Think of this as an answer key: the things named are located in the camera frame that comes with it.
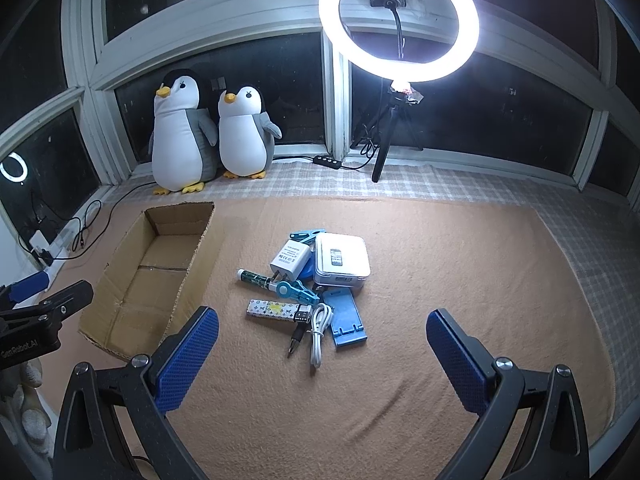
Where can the checkered cloth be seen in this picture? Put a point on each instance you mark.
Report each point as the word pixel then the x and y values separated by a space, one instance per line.
pixel 600 238

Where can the green lip balm tube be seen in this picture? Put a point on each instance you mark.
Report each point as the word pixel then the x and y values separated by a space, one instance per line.
pixel 251 278

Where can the black pen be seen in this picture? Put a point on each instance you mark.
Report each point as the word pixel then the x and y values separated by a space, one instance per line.
pixel 302 319

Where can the blue round tape measure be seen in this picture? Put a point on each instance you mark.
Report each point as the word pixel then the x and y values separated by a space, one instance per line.
pixel 307 273

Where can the clear plastic phone box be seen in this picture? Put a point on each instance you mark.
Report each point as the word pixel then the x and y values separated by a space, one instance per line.
pixel 340 260

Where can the light blue clothespin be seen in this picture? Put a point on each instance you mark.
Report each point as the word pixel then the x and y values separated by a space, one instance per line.
pixel 306 237

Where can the cardboard box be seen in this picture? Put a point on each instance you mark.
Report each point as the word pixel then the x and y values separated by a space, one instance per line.
pixel 154 281

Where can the blue clip with round end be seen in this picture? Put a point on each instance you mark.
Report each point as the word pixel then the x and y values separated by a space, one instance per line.
pixel 297 292

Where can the blue phone stand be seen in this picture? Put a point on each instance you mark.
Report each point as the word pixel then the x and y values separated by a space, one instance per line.
pixel 346 325

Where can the patterned white lighter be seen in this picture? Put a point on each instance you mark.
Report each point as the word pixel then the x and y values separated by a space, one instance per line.
pixel 274 310

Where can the small penguin plush toy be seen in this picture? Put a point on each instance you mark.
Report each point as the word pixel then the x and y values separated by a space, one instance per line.
pixel 246 134

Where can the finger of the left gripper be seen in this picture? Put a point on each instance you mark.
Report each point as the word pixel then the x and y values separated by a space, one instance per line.
pixel 22 290
pixel 57 307

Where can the white power adapter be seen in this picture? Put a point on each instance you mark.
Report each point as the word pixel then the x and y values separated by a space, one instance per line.
pixel 288 263

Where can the white power strip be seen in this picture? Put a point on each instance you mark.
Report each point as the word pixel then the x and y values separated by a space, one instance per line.
pixel 53 241

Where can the large penguin plush toy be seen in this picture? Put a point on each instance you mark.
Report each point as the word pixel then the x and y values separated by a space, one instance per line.
pixel 184 139

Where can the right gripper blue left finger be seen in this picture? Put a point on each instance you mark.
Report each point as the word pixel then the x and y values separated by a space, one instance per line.
pixel 90 443

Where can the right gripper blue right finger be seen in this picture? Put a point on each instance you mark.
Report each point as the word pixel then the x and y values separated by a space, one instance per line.
pixel 553 443

